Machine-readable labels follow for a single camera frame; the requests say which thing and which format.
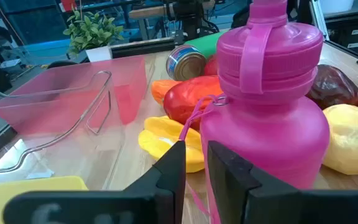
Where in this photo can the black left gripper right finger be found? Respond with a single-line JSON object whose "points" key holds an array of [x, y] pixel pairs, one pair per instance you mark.
{"points": [[259, 205]]}

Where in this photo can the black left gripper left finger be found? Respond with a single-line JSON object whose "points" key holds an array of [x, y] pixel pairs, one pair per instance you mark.
{"points": [[154, 202]]}

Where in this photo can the yellow toy bell pepper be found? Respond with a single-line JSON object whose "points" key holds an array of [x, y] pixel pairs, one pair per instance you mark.
{"points": [[163, 140]]}

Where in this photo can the pink plastic squeeze bottle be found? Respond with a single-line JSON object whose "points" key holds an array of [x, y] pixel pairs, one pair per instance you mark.
{"points": [[259, 124]]}

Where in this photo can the red toy bell pepper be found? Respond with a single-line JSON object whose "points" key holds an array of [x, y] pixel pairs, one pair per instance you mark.
{"points": [[188, 99]]}

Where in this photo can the orange-red toy bell pepper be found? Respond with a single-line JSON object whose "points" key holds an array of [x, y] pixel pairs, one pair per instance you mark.
{"points": [[163, 88]]}

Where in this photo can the dark red wrinkled toy apple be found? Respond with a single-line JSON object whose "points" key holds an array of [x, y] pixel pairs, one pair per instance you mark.
{"points": [[334, 87]]}

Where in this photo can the tin can blue red label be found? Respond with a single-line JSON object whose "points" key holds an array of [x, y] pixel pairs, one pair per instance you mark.
{"points": [[185, 65]]}

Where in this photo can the green plastic squeeze bottle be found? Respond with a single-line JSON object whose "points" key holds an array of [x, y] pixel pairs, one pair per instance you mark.
{"points": [[207, 45]]}

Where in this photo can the clear plastic bin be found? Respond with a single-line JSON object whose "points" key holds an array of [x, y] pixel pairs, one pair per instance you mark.
{"points": [[73, 155]]}

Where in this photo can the yellow toy pear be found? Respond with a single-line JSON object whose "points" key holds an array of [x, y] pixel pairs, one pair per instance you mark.
{"points": [[350, 140]]}

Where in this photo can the red translucent plastic bin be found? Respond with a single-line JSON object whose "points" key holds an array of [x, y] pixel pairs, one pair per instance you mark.
{"points": [[129, 77]]}

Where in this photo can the black curved table clamp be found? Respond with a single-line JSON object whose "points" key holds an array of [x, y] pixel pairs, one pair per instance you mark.
{"points": [[61, 63]]}

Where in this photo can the small potted green plant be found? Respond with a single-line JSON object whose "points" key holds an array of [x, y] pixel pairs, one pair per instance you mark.
{"points": [[92, 31]]}

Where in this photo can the black drawer cabinet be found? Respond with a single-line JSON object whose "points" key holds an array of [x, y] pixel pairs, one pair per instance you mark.
{"points": [[353, 34]]}

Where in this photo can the black aluminium table frame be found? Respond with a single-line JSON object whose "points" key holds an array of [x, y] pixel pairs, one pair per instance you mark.
{"points": [[141, 48]]}

